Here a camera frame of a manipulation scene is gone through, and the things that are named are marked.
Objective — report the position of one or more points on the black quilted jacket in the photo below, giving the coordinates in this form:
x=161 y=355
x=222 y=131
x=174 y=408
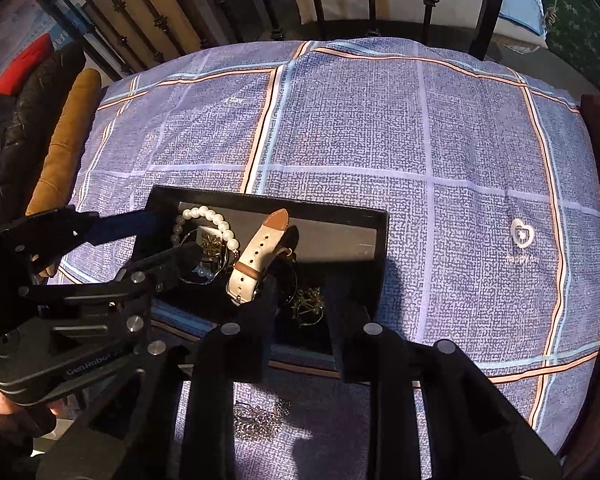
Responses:
x=25 y=110

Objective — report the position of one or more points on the red cloth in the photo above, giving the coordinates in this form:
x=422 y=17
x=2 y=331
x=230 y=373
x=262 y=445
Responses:
x=27 y=57

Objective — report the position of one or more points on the black jewelry box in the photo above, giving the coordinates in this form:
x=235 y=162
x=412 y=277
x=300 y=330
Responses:
x=330 y=240

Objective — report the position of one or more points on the person's left hand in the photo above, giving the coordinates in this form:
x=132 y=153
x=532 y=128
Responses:
x=0 y=410

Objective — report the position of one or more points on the thin silver bangle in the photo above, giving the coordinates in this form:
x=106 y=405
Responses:
x=220 y=270

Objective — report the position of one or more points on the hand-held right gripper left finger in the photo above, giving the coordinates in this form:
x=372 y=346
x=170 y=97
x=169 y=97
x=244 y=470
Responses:
x=252 y=350

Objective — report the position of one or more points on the light blue pillow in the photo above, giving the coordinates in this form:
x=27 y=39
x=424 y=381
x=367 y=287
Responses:
x=522 y=5

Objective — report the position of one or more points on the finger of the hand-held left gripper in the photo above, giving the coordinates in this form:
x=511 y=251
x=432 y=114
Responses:
x=185 y=260
x=122 y=227

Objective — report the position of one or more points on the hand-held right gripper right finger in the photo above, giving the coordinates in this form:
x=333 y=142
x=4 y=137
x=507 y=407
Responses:
x=352 y=350

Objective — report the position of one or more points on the green patterned cloth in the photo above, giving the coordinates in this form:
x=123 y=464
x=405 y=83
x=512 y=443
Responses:
x=580 y=25

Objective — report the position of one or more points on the brown jacket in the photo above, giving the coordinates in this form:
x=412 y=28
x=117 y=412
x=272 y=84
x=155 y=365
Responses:
x=65 y=145

